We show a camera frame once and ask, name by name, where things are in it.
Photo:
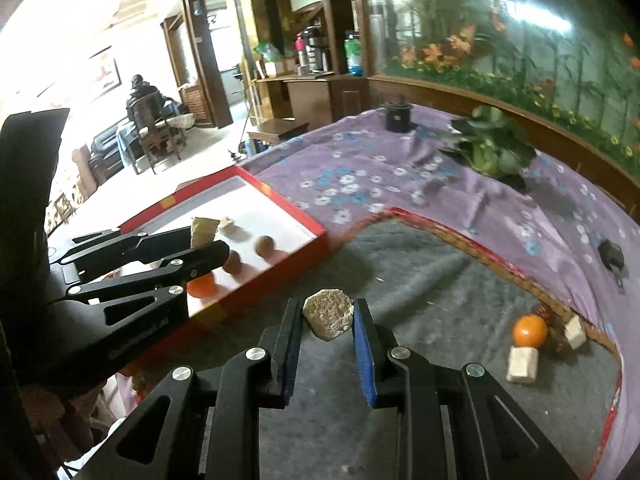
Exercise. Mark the black cylinder device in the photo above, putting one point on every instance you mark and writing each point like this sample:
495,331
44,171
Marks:
396,115

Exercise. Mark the pink bottle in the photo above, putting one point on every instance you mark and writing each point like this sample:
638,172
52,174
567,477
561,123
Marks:
301,50

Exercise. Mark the green plastic bag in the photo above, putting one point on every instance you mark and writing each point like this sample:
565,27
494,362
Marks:
267,51

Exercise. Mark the wooden chair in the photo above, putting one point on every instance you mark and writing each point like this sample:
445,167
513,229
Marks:
152,135

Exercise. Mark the black and silver thermos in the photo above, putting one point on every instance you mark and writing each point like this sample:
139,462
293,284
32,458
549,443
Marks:
315,50

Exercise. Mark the black sofa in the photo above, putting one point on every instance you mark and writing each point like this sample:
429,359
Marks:
105,152

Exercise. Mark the dark brown mooncake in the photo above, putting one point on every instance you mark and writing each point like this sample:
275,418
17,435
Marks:
559,342

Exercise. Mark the orange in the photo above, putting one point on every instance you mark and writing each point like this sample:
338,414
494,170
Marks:
530,331
201,286

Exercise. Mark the grey felt blanket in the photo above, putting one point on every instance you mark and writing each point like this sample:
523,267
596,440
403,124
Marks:
450,410

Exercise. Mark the small dark date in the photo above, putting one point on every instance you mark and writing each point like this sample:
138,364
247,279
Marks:
546,314

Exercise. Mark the green plastic bottle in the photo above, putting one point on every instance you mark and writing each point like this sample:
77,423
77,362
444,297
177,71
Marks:
353,55

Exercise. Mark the small beige chunk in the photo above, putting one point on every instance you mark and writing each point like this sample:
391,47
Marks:
227,225

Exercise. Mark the framed wall picture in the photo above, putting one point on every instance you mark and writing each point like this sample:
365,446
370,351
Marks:
105,72

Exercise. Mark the purple floral tablecloth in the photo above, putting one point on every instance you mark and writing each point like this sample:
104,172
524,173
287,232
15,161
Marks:
350,160

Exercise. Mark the beige cube block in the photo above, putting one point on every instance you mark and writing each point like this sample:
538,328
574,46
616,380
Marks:
575,332
522,365

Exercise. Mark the wooden door frame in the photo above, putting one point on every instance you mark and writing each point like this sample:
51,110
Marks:
200,60

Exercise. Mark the flower painted glass panel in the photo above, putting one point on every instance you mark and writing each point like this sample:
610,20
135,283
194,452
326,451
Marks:
500,35

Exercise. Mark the wooden sideboard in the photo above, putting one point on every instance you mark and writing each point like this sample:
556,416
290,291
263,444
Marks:
310,100

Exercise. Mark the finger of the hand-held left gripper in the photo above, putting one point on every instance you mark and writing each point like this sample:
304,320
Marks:
150,245
200,260

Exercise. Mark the brown round fruit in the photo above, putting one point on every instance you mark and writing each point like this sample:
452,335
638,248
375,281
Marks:
264,246
232,262

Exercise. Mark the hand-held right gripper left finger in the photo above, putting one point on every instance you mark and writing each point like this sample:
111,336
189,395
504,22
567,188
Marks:
292,340

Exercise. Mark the tan round pressed block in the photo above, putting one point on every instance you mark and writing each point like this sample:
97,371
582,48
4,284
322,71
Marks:
327,312

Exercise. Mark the beige wedge block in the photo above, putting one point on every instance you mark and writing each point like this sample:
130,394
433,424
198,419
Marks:
204,230

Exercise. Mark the bok choy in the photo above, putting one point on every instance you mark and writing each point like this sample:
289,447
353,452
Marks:
487,147

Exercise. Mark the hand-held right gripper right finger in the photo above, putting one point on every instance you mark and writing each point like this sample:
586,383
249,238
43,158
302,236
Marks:
365,355

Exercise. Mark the red box with white inside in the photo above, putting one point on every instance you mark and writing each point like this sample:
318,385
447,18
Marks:
280,278

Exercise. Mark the small wooden side table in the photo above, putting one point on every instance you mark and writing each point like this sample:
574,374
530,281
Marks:
277,132

